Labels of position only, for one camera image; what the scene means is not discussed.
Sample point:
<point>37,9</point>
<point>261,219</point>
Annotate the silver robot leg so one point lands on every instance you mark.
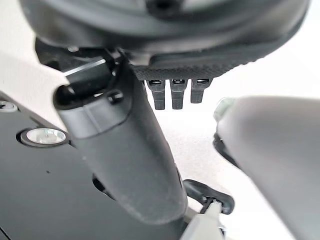
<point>280,155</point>

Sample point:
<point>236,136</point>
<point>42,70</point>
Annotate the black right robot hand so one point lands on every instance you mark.
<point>130,150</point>

